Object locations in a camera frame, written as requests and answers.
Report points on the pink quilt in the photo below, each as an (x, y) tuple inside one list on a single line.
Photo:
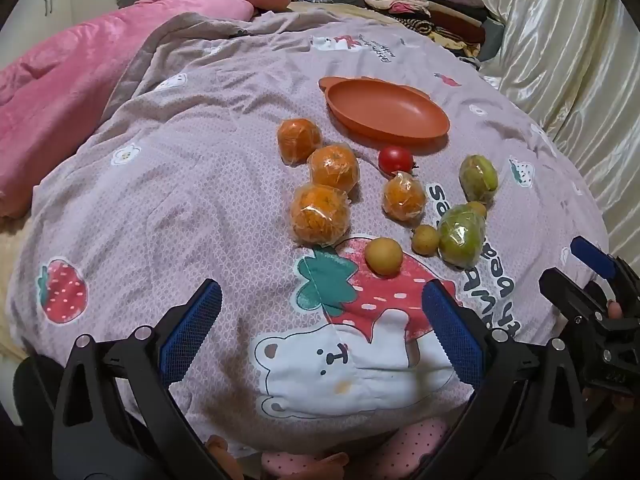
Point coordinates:
[(75, 70)]

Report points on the small yellow round fruit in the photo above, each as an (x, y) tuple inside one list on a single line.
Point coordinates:
[(476, 208), (384, 256), (426, 238)]

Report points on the large green fruit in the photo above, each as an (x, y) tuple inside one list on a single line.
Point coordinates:
[(461, 236)]

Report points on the orange plastic plate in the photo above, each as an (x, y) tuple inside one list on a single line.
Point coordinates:
[(385, 107)]

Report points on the red tomato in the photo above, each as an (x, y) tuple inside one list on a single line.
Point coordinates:
[(395, 160)]

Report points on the cream satin curtain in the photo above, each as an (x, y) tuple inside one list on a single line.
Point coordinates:
[(575, 60)]

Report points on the small green fruit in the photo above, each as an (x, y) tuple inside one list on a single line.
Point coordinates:
[(478, 177)]

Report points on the large orange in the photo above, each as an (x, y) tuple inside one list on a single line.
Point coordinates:
[(320, 214)]

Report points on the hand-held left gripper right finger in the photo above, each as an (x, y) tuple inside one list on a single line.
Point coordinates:
[(452, 330)]

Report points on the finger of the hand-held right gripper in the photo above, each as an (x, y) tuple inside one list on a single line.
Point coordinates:
[(592, 255), (567, 287)]

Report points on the stack of folded clothes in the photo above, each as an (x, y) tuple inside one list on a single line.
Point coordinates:
[(450, 15)]

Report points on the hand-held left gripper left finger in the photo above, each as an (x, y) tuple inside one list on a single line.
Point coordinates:
[(192, 330)]

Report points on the strawberry bear printed blanket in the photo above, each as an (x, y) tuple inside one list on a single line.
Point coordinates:
[(200, 185)]

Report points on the pink dotted garment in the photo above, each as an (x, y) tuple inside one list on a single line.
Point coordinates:
[(420, 440)]

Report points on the person's right hand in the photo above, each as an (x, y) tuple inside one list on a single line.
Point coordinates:
[(614, 309)]

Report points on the small orange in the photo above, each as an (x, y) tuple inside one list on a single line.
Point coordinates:
[(404, 197)]

